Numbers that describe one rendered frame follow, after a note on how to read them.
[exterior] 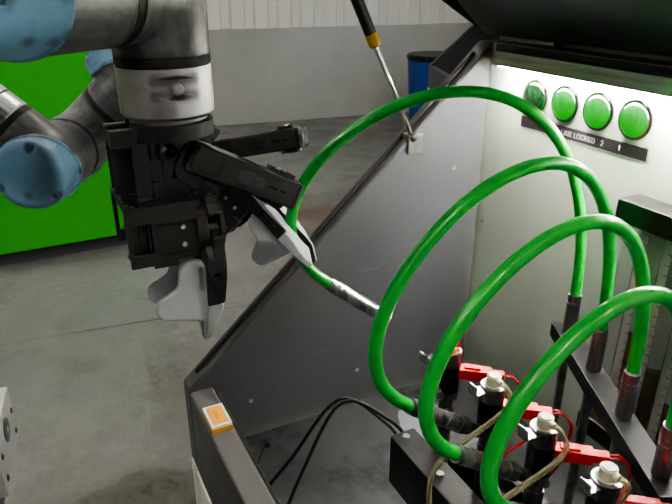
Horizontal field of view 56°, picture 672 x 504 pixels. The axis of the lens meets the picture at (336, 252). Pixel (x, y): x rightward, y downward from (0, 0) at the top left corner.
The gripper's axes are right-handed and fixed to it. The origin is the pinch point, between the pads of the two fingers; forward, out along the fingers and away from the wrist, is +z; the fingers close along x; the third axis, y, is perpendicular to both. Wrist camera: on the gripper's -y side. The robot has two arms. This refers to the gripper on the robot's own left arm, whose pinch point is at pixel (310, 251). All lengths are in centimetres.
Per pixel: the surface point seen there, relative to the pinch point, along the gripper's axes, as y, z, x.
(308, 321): 14.5, 8.8, -23.4
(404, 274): -10.4, 7.0, 18.4
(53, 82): 114, -156, -250
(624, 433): -15.3, 36.6, 8.9
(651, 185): -36.7, 22.1, -9.7
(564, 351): -17.6, 17.6, 28.9
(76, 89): 109, -147, -257
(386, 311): -6.9, 8.6, 18.8
